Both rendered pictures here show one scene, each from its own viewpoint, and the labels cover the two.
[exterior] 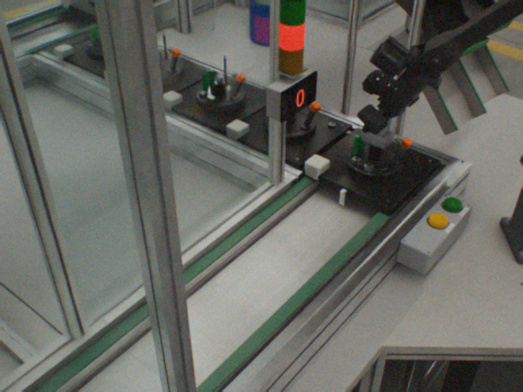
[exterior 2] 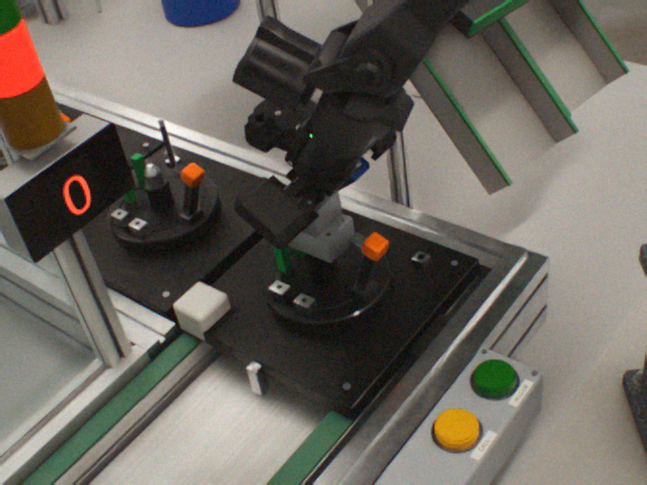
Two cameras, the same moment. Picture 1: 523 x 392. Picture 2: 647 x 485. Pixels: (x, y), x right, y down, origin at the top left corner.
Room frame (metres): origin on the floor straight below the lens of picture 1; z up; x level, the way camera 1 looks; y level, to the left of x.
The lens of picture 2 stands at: (0.50, -0.34, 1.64)
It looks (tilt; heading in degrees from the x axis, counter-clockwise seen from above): 41 degrees down; 5
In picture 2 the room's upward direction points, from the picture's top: 10 degrees counter-clockwise
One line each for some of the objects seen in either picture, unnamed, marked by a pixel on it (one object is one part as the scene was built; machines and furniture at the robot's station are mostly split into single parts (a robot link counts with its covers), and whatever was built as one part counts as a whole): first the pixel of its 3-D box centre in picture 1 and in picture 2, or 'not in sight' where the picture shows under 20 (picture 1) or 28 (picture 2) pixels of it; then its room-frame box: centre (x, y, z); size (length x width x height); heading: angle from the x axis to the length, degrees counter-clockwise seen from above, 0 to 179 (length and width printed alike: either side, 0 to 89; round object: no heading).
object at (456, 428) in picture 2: (437, 221); (456, 430); (1.00, -0.38, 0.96); 0.04 x 0.04 x 0.02
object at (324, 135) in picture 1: (289, 114); (157, 190); (1.36, -0.07, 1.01); 0.24 x 0.24 x 0.13; 51
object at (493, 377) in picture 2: (452, 206); (494, 380); (1.05, -0.43, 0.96); 0.04 x 0.04 x 0.02
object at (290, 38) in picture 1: (292, 33); (3, 55); (1.13, -0.06, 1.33); 0.05 x 0.05 x 0.05
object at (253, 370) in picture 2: (343, 197); (257, 378); (1.10, -0.19, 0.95); 0.01 x 0.01 x 0.04; 51
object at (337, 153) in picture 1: (373, 167); (328, 293); (1.20, -0.27, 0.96); 0.24 x 0.24 x 0.02; 51
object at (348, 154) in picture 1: (373, 161); (326, 281); (1.20, -0.27, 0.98); 0.14 x 0.14 x 0.02
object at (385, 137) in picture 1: (374, 126); (306, 213); (1.20, -0.26, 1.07); 0.08 x 0.04 x 0.07; 51
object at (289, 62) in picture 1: (291, 57); (25, 108); (1.13, -0.06, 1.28); 0.05 x 0.05 x 0.05
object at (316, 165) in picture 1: (316, 167); (203, 311); (1.18, -0.13, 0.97); 0.05 x 0.05 x 0.04; 51
